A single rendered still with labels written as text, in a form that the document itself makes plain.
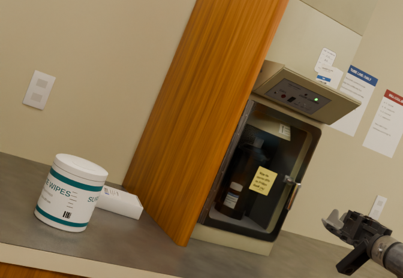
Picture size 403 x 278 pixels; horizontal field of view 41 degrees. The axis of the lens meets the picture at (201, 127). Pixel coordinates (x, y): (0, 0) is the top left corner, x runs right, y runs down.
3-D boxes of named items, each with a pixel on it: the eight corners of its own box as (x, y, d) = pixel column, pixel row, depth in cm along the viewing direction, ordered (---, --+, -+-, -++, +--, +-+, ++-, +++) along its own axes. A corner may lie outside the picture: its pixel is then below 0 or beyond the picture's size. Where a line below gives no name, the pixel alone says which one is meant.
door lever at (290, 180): (282, 205, 171) (276, 203, 170) (294, 178, 170) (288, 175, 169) (292, 211, 166) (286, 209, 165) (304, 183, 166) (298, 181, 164)
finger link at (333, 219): (329, 204, 152) (352, 217, 144) (321, 223, 152) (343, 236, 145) (321, 201, 150) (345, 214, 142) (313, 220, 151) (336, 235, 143)
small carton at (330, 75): (314, 81, 160) (322, 63, 160) (322, 86, 164) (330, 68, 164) (328, 86, 157) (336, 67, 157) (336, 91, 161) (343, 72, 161)
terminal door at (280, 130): (196, 222, 159) (248, 97, 156) (273, 242, 174) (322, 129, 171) (197, 223, 158) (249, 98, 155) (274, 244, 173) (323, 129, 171)
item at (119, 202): (83, 191, 162) (88, 179, 161) (132, 207, 167) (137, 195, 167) (86, 204, 150) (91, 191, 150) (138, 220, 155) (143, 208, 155)
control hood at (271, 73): (247, 90, 156) (261, 58, 155) (325, 124, 172) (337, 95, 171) (270, 97, 146) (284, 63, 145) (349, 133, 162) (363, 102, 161)
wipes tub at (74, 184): (29, 204, 131) (51, 148, 130) (78, 215, 138) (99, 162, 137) (38, 226, 120) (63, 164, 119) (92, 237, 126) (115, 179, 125)
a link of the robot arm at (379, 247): (397, 272, 132) (376, 266, 128) (384, 263, 136) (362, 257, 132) (409, 244, 132) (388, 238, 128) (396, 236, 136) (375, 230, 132)
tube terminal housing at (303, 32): (156, 205, 180) (244, -9, 175) (231, 226, 197) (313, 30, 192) (186, 236, 159) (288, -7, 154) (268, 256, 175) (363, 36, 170)
